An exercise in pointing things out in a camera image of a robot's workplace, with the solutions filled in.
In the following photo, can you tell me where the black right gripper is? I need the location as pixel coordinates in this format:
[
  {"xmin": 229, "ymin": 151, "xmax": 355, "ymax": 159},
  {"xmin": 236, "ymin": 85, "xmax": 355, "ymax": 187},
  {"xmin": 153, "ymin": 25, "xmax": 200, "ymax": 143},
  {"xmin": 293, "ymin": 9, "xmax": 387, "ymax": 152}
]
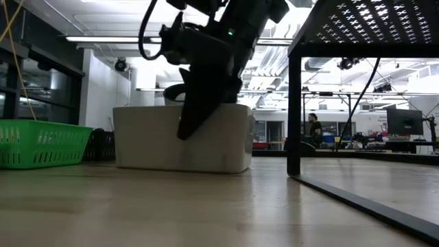
[{"xmin": 159, "ymin": 12, "xmax": 253, "ymax": 141}]

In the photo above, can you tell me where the clear plastic bin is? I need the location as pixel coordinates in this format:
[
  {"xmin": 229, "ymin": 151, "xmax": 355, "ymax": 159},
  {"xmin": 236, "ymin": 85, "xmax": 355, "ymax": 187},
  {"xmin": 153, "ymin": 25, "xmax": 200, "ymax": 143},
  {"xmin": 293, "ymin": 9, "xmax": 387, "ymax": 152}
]
[{"xmin": 112, "ymin": 103, "xmax": 256, "ymax": 174}]

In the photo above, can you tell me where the black plastic basket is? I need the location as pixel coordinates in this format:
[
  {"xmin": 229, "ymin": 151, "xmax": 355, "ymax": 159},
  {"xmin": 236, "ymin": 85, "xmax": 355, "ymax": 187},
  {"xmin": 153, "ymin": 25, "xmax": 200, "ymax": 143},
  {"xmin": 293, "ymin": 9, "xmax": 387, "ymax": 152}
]
[{"xmin": 83, "ymin": 128, "xmax": 117, "ymax": 162}]

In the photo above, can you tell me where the green plastic basket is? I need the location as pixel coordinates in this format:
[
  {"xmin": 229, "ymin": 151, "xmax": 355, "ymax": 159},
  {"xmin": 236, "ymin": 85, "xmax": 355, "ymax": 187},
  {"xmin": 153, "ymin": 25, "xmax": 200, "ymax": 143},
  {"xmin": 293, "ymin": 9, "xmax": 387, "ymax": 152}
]
[{"xmin": 0, "ymin": 119, "xmax": 93, "ymax": 170}]

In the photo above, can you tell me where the white desk lamp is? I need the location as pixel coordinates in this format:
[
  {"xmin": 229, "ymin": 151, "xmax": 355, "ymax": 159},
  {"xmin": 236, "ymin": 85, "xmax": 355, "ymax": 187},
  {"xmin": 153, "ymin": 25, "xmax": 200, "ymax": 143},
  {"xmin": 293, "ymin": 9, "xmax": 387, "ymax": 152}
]
[{"xmin": 162, "ymin": 83, "xmax": 188, "ymax": 106}]

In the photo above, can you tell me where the black ceiling spotlight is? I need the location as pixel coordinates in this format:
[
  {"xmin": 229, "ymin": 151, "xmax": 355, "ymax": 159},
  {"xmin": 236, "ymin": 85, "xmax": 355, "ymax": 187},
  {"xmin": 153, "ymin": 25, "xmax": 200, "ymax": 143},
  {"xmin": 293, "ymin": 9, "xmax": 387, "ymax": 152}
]
[
  {"xmin": 337, "ymin": 56, "xmax": 359, "ymax": 71},
  {"xmin": 114, "ymin": 57, "xmax": 130, "ymax": 73}
]

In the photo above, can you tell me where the person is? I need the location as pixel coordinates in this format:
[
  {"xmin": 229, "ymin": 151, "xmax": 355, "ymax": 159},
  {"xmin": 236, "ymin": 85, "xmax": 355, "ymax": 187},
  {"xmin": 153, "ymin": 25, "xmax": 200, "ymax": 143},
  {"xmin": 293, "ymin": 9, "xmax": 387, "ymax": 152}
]
[{"xmin": 306, "ymin": 112, "xmax": 324, "ymax": 148}]

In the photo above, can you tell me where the black table clamp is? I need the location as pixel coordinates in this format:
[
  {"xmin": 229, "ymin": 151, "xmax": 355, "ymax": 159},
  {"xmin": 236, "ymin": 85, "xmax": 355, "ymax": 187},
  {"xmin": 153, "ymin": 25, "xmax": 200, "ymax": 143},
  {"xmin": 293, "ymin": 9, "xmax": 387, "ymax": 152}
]
[{"xmin": 283, "ymin": 137, "xmax": 317, "ymax": 155}]

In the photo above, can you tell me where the black perforated metal shelf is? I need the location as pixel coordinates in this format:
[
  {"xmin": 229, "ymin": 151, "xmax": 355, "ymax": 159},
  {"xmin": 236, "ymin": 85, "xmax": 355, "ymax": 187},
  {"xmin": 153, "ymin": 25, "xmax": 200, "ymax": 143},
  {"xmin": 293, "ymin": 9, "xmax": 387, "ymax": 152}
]
[{"xmin": 287, "ymin": 0, "xmax": 439, "ymax": 245}]

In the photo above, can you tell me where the black computer monitor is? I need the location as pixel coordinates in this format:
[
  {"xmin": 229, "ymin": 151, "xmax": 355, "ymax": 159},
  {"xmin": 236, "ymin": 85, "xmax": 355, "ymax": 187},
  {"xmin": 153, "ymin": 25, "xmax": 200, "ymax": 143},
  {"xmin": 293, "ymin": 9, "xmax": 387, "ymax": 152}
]
[{"xmin": 386, "ymin": 108, "xmax": 425, "ymax": 137}]

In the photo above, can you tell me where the black monitor stand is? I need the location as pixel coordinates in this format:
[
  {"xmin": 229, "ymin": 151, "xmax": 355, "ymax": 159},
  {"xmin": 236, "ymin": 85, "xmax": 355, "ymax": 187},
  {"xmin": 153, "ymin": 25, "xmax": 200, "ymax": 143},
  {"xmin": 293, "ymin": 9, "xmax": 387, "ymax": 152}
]
[{"xmin": 424, "ymin": 115, "xmax": 438, "ymax": 154}]

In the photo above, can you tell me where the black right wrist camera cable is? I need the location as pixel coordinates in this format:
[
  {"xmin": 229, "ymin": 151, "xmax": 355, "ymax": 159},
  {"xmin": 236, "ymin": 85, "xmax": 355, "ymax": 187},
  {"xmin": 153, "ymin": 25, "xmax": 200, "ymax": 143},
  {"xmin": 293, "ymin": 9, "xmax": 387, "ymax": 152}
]
[{"xmin": 138, "ymin": 0, "xmax": 164, "ymax": 62}]

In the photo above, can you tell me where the black background workstation frame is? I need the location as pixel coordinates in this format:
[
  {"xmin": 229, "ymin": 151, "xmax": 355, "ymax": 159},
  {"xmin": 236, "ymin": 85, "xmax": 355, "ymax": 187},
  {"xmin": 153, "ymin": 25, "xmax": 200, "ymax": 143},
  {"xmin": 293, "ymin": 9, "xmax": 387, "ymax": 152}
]
[{"xmin": 301, "ymin": 91, "xmax": 353, "ymax": 145}]

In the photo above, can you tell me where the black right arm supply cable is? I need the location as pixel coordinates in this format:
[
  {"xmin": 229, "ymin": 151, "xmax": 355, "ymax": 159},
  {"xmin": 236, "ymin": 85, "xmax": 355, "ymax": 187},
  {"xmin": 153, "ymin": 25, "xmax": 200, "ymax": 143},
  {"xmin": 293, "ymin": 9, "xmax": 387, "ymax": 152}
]
[{"xmin": 335, "ymin": 57, "xmax": 381, "ymax": 152}]

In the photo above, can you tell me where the yellow extension cord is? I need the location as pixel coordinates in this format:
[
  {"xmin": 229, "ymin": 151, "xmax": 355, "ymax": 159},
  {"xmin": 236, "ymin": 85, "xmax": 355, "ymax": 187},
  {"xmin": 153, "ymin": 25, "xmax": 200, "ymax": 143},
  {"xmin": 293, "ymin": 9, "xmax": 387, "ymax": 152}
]
[{"xmin": 0, "ymin": 0, "xmax": 38, "ymax": 121}]

